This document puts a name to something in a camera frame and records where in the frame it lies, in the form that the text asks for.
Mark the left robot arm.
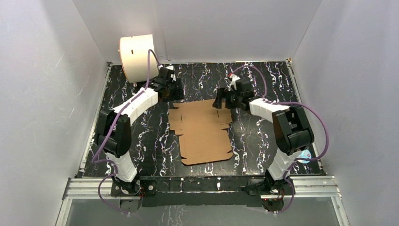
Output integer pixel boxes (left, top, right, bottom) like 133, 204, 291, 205
92, 65, 184, 196

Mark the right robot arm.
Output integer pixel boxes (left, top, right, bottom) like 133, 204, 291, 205
212, 75, 314, 195

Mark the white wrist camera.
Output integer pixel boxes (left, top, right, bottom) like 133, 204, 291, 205
228, 73, 240, 91
166, 65, 175, 71

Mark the cream cylindrical wooden box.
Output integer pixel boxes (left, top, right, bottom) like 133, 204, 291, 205
119, 34, 158, 83

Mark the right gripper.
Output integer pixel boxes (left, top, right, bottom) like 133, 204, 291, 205
212, 88, 243, 110

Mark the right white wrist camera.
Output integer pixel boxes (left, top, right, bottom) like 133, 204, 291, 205
228, 73, 240, 91

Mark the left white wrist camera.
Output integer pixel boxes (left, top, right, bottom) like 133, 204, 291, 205
166, 65, 175, 71

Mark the brown cardboard box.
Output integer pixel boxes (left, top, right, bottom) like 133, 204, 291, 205
168, 99, 233, 166

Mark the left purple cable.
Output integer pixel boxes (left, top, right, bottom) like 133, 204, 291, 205
90, 49, 161, 216

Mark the blue white packaged item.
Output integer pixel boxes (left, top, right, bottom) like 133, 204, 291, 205
298, 149, 312, 164

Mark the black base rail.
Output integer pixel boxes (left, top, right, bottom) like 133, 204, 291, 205
111, 176, 295, 209

